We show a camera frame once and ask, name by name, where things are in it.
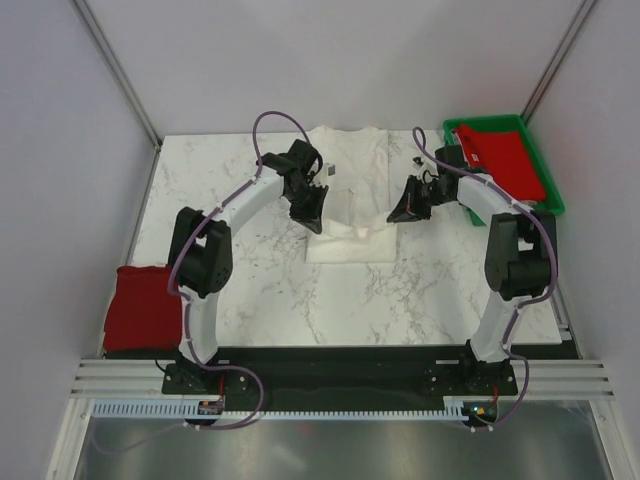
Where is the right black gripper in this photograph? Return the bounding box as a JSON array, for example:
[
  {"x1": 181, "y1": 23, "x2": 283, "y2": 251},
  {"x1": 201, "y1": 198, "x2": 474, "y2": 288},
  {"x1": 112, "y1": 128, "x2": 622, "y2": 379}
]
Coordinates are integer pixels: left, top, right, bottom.
[{"x1": 388, "y1": 175, "x2": 452, "y2": 224}]

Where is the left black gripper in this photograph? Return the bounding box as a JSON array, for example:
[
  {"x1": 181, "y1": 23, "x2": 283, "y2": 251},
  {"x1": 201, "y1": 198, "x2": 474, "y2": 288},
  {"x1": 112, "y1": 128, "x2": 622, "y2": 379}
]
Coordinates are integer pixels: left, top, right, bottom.
[{"x1": 284, "y1": 182, "x2": 327, "y2": 235}]

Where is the white printed t shirt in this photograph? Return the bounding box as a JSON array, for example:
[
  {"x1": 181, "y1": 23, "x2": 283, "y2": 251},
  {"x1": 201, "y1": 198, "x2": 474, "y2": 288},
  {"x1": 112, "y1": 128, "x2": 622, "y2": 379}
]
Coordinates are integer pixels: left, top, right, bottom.
[{"x1": 306, "y1": 126, "x2": 397, "y2": 264}]

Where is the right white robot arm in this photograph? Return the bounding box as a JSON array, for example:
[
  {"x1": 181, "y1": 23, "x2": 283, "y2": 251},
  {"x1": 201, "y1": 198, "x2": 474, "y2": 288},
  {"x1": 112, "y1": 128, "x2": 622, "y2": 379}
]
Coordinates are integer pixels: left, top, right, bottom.
[{"x1": 387, "y1": 145, "x2": 558, "y2": 394}]

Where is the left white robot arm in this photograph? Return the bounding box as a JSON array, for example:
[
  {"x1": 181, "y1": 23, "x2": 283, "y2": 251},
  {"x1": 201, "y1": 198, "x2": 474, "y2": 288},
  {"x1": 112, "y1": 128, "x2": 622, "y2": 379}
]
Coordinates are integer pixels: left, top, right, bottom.
[{"x1": 167, "y1": 139, "x2": 329, "y2": 393}]

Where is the red t shirt in bin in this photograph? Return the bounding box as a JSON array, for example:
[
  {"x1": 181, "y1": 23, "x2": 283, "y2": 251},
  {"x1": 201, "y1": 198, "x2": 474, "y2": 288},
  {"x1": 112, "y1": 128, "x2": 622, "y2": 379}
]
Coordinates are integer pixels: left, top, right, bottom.
[{"x1": 453, "y1": 124, "x2": 546, "y2": 203}]

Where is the green plastic bin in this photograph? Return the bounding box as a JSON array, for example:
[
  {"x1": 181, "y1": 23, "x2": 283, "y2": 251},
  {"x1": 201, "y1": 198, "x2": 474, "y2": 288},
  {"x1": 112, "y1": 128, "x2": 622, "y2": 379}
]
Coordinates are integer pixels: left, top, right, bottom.
[{"x1": 443, "y1": 114, "x2": 565, "y2": 216}]

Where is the folded red t shirt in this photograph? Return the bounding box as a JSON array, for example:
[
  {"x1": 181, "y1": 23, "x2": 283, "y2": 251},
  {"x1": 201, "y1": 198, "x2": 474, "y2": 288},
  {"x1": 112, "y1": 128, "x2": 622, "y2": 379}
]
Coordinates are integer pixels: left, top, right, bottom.
[{"x1": 103, "y1": 266, "x2": 182, "y2": 353}]

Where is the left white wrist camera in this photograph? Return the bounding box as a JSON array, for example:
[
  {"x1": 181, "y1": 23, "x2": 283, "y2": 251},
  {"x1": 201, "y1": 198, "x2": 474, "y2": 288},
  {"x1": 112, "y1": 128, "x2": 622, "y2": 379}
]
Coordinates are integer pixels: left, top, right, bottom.
[{"x1": 318, "y1": 163, "x2": 336, "y2": 183}]

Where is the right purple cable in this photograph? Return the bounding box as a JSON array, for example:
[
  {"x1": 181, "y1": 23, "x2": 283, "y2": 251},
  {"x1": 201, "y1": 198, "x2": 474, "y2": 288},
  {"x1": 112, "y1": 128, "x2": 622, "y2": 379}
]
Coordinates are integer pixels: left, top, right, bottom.
[{"x1": 412, "y1": 127, "x2": 559, "y2": 401}]

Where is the purple cable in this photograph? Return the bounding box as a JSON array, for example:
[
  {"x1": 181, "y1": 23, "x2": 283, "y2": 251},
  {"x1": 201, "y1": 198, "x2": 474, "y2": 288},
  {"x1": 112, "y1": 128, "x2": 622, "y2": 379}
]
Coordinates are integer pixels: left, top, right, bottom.
[
  {"x1": 167, "y1": 110, "x2": 331, "y2": 416},
  {"x1": 412, "y1": 127, "x2": 559, "y2": 401}
]

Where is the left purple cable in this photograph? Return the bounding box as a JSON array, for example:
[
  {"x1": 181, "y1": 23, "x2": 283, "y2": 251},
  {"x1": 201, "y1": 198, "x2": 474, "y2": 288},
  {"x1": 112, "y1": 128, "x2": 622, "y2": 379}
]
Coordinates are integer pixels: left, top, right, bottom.
[{"x1": 167, "y1": 110, "x2": 331, "y2": 416}]

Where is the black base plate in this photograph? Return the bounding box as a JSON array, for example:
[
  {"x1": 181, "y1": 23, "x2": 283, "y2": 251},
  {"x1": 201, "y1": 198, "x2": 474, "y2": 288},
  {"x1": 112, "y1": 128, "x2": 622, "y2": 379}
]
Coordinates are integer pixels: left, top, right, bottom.
[{"x1": 162, "y1": 345, "x2": 518, "y2": 413}]

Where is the light blue cable duct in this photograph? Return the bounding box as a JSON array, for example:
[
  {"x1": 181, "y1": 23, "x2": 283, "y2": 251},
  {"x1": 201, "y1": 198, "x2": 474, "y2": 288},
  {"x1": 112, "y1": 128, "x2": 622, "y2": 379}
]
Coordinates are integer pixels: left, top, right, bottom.
[{"x1": 91, "y1": 399, "x2": 469, "y2": 421}]

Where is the aluminium frame rail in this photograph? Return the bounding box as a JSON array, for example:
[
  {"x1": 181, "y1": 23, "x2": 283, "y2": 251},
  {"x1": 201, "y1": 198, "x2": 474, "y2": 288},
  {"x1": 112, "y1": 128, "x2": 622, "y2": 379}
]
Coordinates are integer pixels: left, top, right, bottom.
[{"x1": 71, "y1": 360, "x2": 613, "y2": 401}]

